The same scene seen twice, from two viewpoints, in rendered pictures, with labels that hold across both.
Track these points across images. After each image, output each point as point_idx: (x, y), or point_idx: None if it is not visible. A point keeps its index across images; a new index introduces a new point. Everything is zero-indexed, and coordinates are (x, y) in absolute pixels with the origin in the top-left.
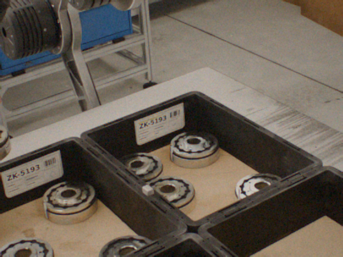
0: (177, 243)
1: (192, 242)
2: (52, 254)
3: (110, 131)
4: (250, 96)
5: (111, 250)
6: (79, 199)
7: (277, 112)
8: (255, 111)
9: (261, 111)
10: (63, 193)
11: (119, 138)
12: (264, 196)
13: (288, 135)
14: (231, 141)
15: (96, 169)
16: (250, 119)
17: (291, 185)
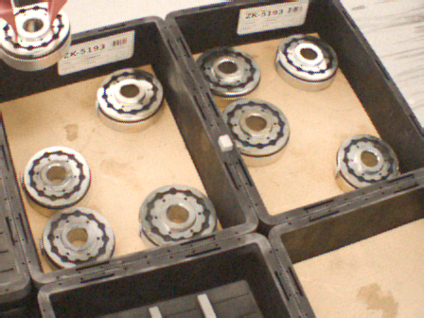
0: (238, 247)
1: (256, 246)
2: (88, 184)
3: (205, 16)
4: None
5: (158, 203)
6: (140, 103)
7: (418, 10)
8: (395, 0)
9: (402, 1)
10: (124, 86)
11: (216, 25)
12: (363, 200)
13: (422, 49)
14: (353, 71)
15: (171, 71)
16: (386, 8)
17: (398, 190)
